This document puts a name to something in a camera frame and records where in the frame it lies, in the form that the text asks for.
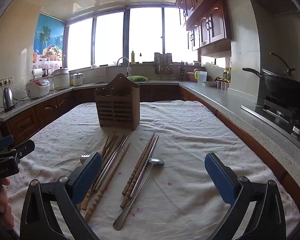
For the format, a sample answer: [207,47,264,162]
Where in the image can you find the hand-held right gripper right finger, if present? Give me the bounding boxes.
[204,152,287,240]

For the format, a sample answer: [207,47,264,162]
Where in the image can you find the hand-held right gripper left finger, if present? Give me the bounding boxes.
[20,152,103,240]

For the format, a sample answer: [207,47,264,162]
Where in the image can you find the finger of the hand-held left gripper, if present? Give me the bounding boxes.
[0,139,36,165]
[0,135,14,156]

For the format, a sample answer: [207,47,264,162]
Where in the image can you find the metal fork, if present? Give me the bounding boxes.
[80,151,93,165]

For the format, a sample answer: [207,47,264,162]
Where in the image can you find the thin brown chopstick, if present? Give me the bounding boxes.
[101,135,110,157]
[102,135,118,158]

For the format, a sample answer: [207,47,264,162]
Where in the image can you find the metal spoon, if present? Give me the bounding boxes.
[113,158,165,230]

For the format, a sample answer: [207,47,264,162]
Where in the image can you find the wooden utensil holder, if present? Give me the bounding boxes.
[94,73,140,131]

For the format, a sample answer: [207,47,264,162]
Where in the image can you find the person's left hand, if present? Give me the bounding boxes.
[0,178,12,231]

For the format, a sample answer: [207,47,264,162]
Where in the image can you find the steel electric kettle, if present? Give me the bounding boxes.
[2,87,17,112]

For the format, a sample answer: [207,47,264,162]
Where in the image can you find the white dotted tablecloth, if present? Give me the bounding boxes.
[5,100,300,240]

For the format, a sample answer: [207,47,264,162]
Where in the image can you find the red and white rice cooker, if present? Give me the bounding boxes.
[25,79,50,99]

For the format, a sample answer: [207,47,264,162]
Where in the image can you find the white slow cooker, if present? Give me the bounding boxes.
[52,68,71,90]

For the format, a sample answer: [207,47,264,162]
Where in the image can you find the small white electric pot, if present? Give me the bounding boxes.
[71,73,86,87]

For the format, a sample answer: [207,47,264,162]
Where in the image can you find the gas stove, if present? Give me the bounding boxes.
[262,95,300,137]

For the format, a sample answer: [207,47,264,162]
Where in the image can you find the row of spice jars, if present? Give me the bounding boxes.
[216,79,230,91]

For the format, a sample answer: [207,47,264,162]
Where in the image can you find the cooking oil bottle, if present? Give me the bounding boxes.
[223,67,232,83]

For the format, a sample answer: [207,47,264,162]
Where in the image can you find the green plastic basket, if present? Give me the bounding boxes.
[127,75,148,82]

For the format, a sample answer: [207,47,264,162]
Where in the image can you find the black wok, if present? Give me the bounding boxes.
[242,67,300,108]

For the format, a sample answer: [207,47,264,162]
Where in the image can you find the chrome sink faucet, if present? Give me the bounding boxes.
[117,57,131,77]

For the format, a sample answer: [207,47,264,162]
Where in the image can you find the knife and dish rack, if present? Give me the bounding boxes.
[153,52,175,75]

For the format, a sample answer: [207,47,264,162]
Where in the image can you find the metal ladle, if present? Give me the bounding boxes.
[269,52,296,76]

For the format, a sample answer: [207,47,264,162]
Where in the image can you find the kitchen window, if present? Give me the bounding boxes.
[65,6,199,72]

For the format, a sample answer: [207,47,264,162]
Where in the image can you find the wooden upper cabinets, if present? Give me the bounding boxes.
[176,0,237,52]

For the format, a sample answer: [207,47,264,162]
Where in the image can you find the wall socket strip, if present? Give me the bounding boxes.
[0,76,14,87]

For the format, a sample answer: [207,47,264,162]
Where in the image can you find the white jug green handle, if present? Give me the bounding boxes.
[194,71,208,82]

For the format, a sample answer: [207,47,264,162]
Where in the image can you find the tropical fruit wall poster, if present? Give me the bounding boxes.
[33,14,66,68]

